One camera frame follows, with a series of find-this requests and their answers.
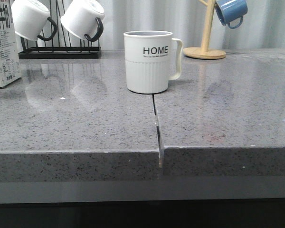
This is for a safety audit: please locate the white HOME mug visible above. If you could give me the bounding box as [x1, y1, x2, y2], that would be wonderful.
[123, 30, 183, 94]

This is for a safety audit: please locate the whole milk carton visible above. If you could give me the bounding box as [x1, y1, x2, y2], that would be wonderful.
[0, 0, 21, 88]

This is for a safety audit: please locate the wooden mug tree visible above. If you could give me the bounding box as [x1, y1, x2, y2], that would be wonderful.
[183, 0, 226, 60]

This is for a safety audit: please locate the blue enamel mug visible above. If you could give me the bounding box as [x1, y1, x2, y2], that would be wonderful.
[215, 0, 248, 29]

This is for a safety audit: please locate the black wire mug rack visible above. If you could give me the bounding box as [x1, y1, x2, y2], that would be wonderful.
[19, 0, 101, 59]

